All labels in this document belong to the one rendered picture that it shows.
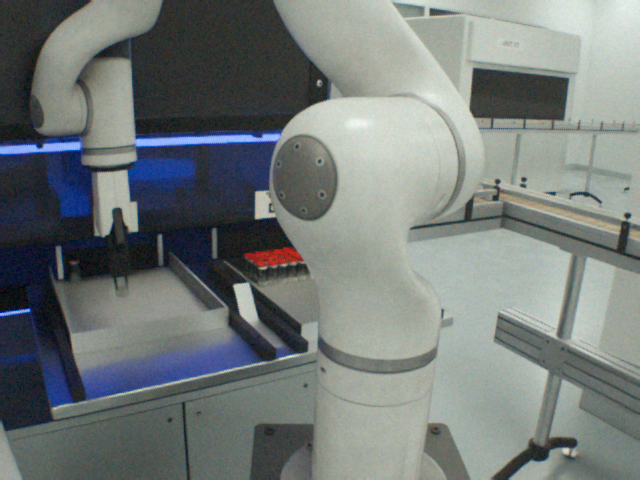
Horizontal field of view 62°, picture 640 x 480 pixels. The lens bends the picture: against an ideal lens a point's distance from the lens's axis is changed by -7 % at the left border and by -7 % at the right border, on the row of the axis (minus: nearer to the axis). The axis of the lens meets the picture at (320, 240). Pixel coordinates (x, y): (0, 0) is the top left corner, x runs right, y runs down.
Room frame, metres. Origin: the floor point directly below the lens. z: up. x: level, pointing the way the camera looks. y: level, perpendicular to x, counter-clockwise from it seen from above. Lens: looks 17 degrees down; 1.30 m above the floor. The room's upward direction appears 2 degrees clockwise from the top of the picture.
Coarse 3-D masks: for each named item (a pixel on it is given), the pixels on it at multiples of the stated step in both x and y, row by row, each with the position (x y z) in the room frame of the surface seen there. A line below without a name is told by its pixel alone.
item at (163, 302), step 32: (64, 288) 1.00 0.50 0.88; (96, 288) 1.01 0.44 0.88; (160, 288) 1.03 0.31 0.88; (192, 288) 1.03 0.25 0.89; (64, 320) 0.82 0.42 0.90; (96, 320) 0.87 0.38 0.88; (128, 320) 0.87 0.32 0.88; (160, 320) 0.82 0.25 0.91; (192, 320) 0.85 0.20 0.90; (224, 320) 0.87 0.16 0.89
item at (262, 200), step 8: (256, 192) 1.19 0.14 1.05; (264, 192) 1.20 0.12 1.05; (256, 200) 1.19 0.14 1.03; (264, 200) 1.20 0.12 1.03; (256, 208) 1.19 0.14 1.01; (264, 208) 1.20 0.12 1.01; (272, 208) 1.21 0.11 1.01; (256, 216) 1.19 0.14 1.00; (264, 216) 1.20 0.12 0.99; (272, 216) 1.21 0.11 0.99
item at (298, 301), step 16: (256, 288) 0.97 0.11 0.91; (272, 288) 1.06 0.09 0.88; (288, 288) 1.06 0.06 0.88; (304, 288) 1.07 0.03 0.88; (272, 304) 0.92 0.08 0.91; (288, 304) 0.98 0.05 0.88; (304, 304) 0.99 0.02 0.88; (288, 320) 0.86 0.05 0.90; (304, 320) 0.91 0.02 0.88; (304, 336) 0.83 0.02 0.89
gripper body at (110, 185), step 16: (96, 176) 0.80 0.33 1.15; (112, 176) 0.80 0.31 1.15; (96, 192) 0.80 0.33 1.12; (112, 192) 0.79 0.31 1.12; (128, 192) 0.81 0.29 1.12; (96, 208) 0.81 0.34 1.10; (112, 208) 0.79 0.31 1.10; (128, 208) 0.80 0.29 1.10; (96, 224) 0.83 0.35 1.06; (112, 224) 0.80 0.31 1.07; (128, 224) 0.80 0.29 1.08
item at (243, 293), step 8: (240, 288) 0.93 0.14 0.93; (248, 288) 0.93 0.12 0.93; (240, 296) 0.92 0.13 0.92; (248, 296) 0.92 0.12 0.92; (240, 304) 0.91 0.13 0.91; (248, 304) 0.91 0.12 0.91; (240, 312) 0.90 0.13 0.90; (248, 312) 0.91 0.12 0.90; (256, 312) 0.91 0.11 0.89; (248, 320) 0.90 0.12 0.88; (256, 320) 0.90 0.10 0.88; (256, 328) 0.87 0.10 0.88; (264, 328) 0.87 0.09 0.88; (264, 336) 0.84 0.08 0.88; (272, 336) 0.84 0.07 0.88; (272, 344) 0.82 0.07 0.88; (280, 344) 0.82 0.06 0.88
